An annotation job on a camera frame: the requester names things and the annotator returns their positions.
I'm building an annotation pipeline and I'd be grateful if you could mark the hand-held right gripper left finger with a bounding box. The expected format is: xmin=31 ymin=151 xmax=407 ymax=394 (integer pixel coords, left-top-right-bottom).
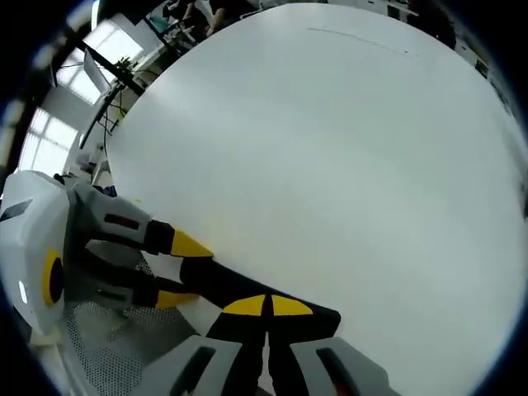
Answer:
xmin=135 ymin=293 xmax=269 ymax=396

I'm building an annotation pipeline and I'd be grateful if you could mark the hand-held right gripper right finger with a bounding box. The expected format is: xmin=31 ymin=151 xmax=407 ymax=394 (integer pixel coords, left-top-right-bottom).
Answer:
xmin=266 ymin=294 xmax=402 ymax=396

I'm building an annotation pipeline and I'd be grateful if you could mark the black remote control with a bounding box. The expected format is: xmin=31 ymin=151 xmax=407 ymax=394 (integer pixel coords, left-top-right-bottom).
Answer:
xmin=180 ymin=254 xmax=343 ymax=345

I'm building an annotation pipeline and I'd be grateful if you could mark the mesh office chair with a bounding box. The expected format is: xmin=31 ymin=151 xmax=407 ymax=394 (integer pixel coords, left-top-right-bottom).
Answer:
xmin=60 ymin=246 xmax=210 ymax=396

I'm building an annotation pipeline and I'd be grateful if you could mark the grey computer monitor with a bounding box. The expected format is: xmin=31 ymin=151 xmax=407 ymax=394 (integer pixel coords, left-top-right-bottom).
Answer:
xmin=82 ymin=47 xmax=114 ymax=96

